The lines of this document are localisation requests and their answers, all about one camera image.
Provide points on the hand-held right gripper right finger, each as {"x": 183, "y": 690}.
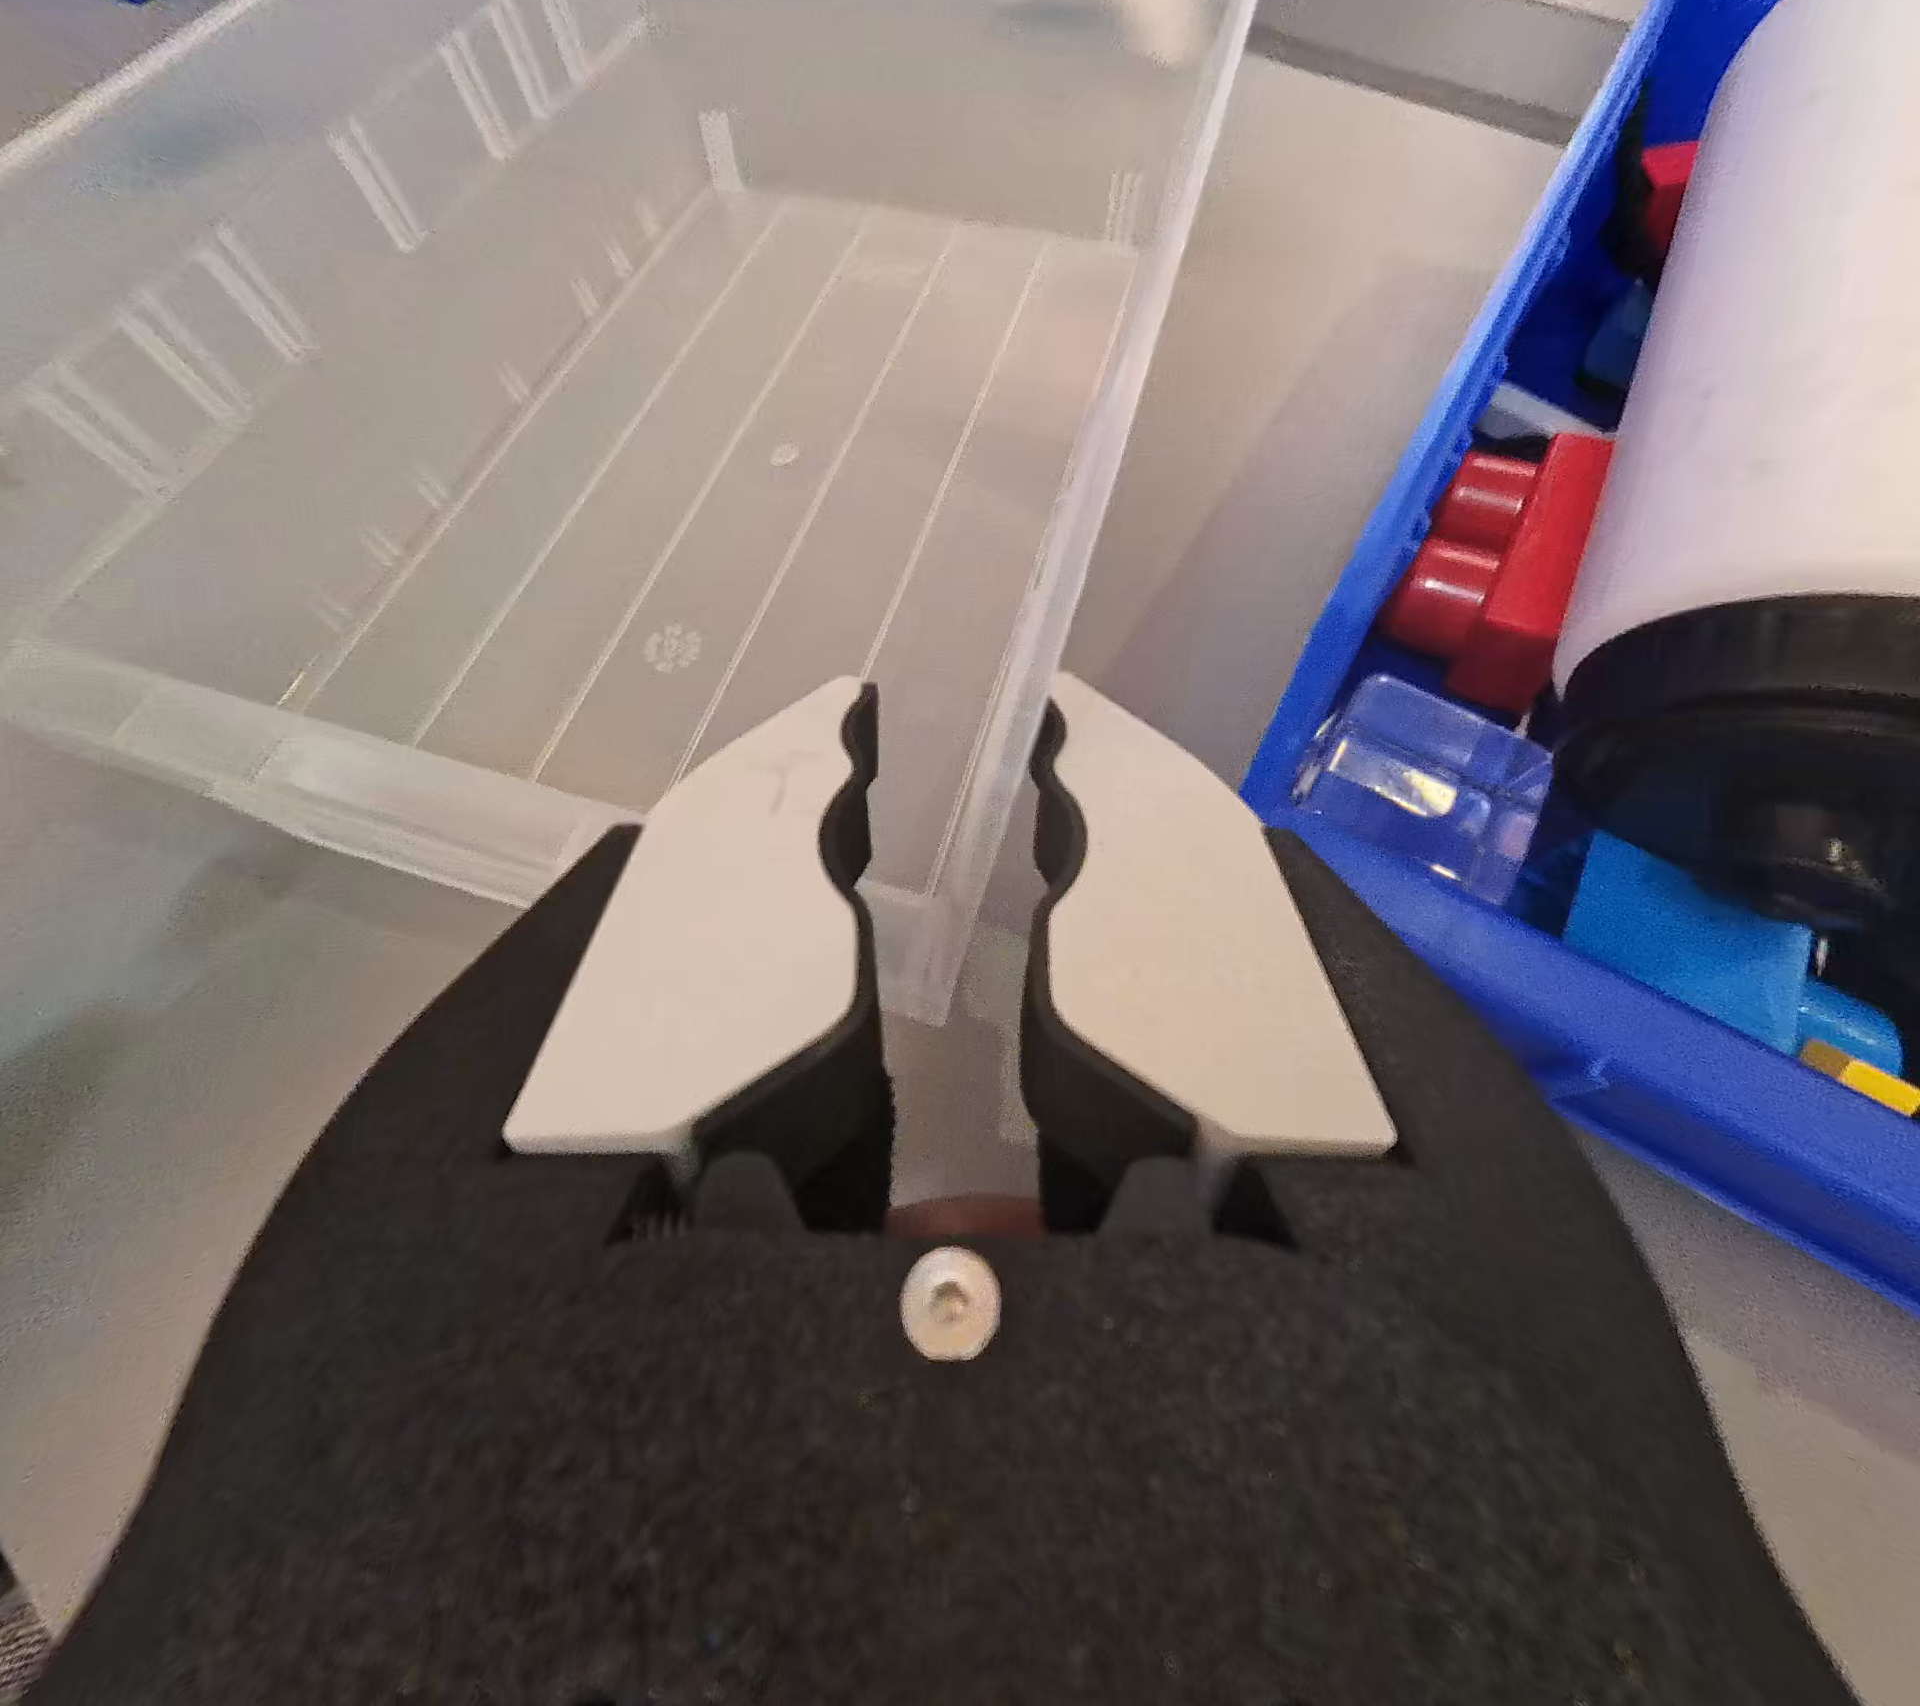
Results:
{"x": 1200, "y": 971}

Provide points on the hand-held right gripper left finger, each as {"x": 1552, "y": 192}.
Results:
{"x": 705, "y": 971}

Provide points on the blue plastic bin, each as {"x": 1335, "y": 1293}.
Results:
{"x": 1651, "y": 1107}

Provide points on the clear plastic bin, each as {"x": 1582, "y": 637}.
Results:
{"x": 600, "y": 460}

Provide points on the white cylindrical roll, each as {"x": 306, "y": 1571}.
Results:
{"x": 1784, "y": 310}

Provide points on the grey desk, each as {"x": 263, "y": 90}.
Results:
{"x": 180, "y": 1210}

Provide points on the clear plastic cube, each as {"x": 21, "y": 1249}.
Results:
{"x": 1424, "y": 776}

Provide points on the light blue toy block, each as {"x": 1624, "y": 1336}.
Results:
{"x": 1665, "y": 927}

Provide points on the red toy block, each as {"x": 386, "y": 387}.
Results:
{"x": 1530, "y": 567}

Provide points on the yellow toy block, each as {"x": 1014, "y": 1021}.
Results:
{"x": 1868, "y": 1085}

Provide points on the small blue block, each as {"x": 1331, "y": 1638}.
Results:
{"x": 1617, "y": 341}

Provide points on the red and black toy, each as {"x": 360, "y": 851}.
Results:
{"x": 1665, "y": 191}

